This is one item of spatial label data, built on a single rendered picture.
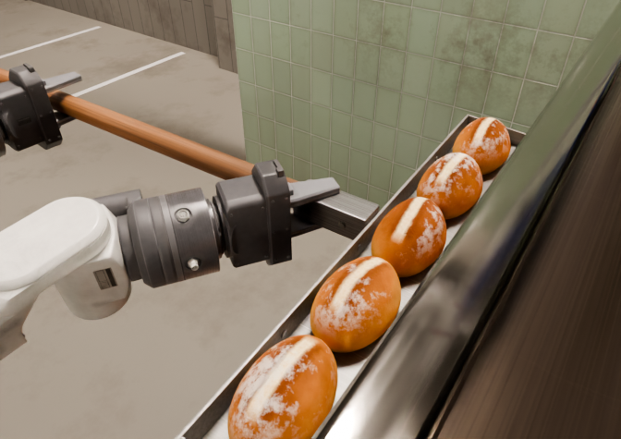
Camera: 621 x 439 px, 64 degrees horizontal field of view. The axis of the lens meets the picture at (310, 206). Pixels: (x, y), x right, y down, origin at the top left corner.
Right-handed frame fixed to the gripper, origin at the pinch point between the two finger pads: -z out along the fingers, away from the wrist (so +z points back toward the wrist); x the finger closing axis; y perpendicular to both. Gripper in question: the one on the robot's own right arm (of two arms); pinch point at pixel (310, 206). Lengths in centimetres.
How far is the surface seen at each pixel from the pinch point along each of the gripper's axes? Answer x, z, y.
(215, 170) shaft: -0.2, 8.1, -10.3
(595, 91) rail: -23.4, -3.6, 25.4
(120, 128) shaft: -0.6, 17.9, -24.4
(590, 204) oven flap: -21.2, -0.1, 29.6
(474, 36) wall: 19, -88, -87
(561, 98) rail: -23.6, -1.4, 25.6
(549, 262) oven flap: -21.2, 3.6, 31.5
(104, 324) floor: 119, 45, -104
